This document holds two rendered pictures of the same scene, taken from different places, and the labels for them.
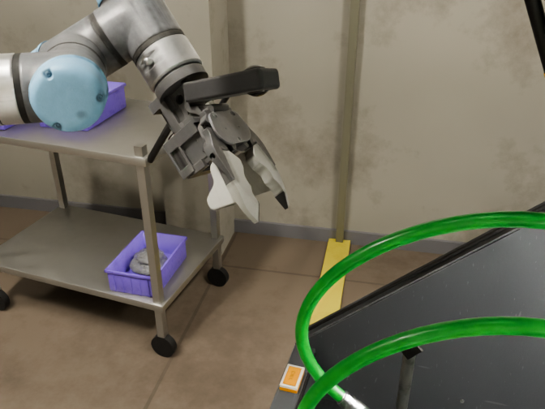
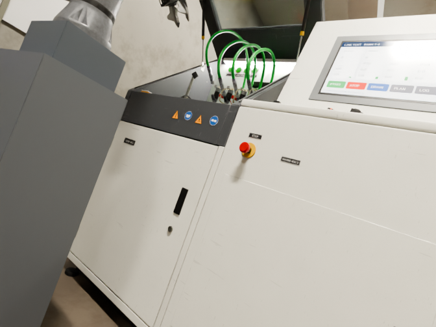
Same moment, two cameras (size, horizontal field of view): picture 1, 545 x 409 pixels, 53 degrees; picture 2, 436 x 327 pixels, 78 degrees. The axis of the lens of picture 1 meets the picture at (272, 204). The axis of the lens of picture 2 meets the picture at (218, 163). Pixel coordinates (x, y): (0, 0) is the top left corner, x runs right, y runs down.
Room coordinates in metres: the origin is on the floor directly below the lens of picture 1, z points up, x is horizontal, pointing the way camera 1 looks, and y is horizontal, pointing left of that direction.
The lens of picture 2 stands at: (-0.17, 1.06, 0.67)
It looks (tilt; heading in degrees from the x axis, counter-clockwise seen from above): 3 degrees up; 289
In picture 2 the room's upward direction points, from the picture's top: 20 degrees clockwise
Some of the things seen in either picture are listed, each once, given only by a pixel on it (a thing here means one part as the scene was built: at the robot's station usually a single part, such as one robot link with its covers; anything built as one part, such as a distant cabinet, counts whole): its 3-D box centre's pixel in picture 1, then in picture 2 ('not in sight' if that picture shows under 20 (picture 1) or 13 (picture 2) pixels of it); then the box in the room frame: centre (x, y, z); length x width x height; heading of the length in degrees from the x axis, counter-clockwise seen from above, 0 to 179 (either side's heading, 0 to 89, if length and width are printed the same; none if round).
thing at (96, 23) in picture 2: not in sight; (87, 25); (0.51, 0.52, 0.95); 0.15 x 0.15 x 0.10
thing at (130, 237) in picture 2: not in sight; (133, 205); (0.47, 0.05, 0.44); 0.65 x 0.02 x 0.68; 163
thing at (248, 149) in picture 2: not in sight; (246, 148); (0.05, 0.20, 0.80); 0.05 x 0.04 x 0.05; 163
